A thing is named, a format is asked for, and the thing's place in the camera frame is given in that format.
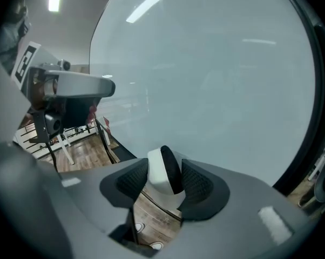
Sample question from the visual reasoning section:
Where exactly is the white whiteboard eraser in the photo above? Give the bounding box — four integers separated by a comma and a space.
146, 145, 186, 196

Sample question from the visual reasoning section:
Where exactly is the person's grey knit top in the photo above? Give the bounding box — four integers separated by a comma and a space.
0, 20, 31, 74

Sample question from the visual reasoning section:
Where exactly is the whiteboard with black stand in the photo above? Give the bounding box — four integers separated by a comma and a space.
89, 0, 325, 221

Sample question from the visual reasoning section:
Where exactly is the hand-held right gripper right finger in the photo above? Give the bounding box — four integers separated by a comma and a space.
162, 158, 322, 258

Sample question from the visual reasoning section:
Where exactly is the grey round bin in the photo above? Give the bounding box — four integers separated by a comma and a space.
313, 171, 325, 203

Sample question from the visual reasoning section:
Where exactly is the person's left hand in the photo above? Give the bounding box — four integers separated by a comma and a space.
29, 77, 63, 112

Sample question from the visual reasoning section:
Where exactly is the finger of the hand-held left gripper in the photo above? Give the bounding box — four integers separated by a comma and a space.
45, 70, 117, 98

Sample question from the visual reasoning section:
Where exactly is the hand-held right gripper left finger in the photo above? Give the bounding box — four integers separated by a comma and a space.
57, 157, 151, 257

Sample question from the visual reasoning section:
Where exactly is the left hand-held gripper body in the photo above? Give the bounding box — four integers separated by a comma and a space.
10, 40, 61, 102

